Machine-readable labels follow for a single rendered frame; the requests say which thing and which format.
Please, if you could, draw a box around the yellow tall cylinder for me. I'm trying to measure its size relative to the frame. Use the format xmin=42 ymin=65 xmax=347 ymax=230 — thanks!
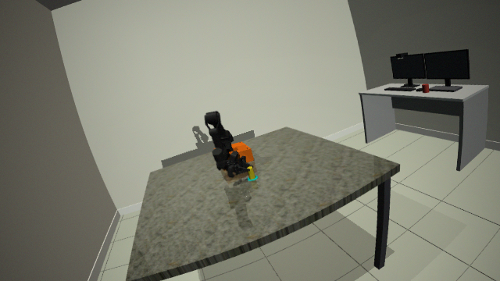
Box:
xmin=247 ymin=167 xmax=255 ymax=180

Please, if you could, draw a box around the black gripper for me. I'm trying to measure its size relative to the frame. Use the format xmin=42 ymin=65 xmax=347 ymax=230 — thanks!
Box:
xmin=223 ymin=156 xmax=253 ymax=178

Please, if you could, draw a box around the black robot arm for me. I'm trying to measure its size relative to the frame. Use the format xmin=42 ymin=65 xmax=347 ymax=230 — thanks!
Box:
xmin=204 ymin=111 xmax=239 ymax=170

